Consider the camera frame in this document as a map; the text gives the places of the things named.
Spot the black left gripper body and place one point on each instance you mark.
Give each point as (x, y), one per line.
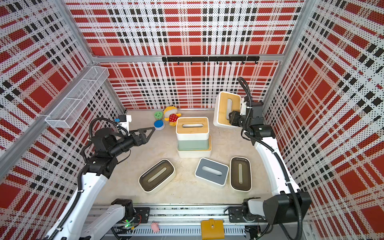
(125, 144)

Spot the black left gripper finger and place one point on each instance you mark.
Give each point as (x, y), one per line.
(145, 138)
(145, 130)

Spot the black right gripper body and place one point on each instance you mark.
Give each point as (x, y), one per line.
(239, 121)

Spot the white bamboo-lid box corner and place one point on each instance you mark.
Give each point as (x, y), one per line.
(225, 104)

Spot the cream box dark lid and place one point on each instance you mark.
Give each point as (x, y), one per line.
(241, 174)
(157, 177)

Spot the white bamboo-lid tissue box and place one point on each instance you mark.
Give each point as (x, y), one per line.
(196, 153)
(192, 128)

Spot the mint green square tissue box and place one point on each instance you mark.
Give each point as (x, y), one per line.
(194, 144)

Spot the white box grey lid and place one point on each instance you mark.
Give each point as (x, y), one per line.
(212, 173)

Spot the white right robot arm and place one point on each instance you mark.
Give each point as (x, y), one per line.
(289, 204)

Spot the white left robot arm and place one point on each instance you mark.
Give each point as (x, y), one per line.
(91, 179)

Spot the blue and white round button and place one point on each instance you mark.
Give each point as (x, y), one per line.
(159, 125)

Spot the green lid air freshener jar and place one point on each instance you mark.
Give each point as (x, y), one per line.
(158, 115)

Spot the small pink object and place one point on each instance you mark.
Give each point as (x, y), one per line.
(155, 227)

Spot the yellow leather wallet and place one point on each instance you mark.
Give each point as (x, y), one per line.
(212, 229)

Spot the black hook rail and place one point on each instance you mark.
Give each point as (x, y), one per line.
(211, 59)

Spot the white wire mesh shelf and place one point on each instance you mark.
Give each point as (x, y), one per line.
(69, 109)

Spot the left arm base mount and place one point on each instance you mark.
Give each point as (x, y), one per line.
(140, 216)

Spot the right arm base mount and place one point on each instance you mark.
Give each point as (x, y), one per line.
(236, 215)

